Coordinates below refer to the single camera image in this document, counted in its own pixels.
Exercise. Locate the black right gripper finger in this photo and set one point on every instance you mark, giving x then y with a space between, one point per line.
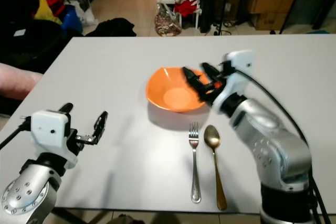
210 71
192 80

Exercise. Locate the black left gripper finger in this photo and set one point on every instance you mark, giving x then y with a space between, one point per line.
65 108
101 127

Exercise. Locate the orange plastic bowl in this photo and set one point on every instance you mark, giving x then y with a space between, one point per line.
160 90

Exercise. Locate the gold metal spoon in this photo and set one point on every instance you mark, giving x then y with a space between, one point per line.
212 137

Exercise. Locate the patterned brown bag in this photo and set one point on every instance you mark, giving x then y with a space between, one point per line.
167 22

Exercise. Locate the red cloth on rack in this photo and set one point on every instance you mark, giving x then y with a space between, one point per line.
186 8

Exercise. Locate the black sofa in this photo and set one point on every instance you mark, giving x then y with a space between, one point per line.
31 45

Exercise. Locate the silver metal fork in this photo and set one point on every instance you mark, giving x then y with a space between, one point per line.
195 166

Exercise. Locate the blue bag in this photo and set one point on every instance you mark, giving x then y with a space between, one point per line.
72 20

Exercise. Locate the black bag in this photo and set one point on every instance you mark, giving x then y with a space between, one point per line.
110 27

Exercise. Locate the large cardboard box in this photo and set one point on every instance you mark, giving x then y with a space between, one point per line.
273 1

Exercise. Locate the white plastic bag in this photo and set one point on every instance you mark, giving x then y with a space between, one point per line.
87 13

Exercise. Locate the yellow cloth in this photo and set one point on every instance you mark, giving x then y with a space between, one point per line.
44 11

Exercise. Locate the red cloth on pile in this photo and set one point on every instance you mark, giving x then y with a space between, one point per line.
56 3

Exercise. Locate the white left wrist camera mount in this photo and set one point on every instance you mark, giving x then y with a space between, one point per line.
48 129

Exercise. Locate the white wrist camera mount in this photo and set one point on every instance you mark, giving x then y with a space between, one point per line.
239 69
48 129

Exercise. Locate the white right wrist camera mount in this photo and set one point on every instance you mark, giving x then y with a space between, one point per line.
239 69

